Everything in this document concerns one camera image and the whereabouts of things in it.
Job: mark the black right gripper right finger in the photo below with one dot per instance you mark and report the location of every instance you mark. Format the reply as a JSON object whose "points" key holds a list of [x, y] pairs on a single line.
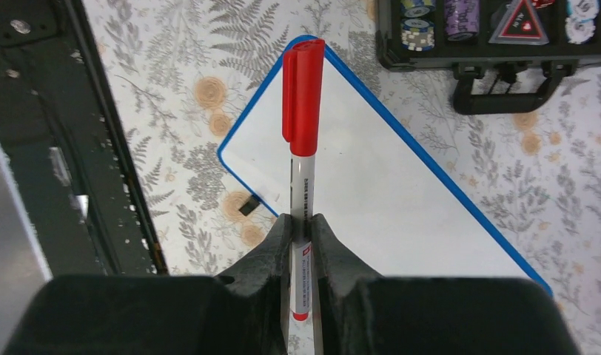
{"points": [[364, 312]]}

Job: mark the black whiteboard foot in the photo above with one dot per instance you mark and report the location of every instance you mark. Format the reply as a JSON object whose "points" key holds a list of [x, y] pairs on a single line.
{"points": [[249, 205]]}

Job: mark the black poker chip case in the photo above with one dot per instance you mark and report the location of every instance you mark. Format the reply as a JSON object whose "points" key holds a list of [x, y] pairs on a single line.
{"points": [[471, 38]]}

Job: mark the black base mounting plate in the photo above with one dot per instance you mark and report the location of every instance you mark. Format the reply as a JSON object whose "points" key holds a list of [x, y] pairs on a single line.
{"points": [[66, 148]]}

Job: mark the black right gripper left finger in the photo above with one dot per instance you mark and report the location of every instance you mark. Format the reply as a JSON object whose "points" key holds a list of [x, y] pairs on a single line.
{"points": [[242, 310]]}

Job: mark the blue framed whiteboard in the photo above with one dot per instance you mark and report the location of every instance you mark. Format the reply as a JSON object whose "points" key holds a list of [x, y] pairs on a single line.
{"points": [[382, 194]]}

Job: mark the floral tablecloth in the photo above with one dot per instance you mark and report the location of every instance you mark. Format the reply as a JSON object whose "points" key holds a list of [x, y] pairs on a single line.
{"points": [[182, 71]]}

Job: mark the red marker cap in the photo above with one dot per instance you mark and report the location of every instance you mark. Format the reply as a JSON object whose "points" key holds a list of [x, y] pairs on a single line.
{"points": [[301, 93]]}

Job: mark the white marker pen body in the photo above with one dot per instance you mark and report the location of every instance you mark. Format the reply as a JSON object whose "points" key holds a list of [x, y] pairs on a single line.
{"points": [[302, 180]]}

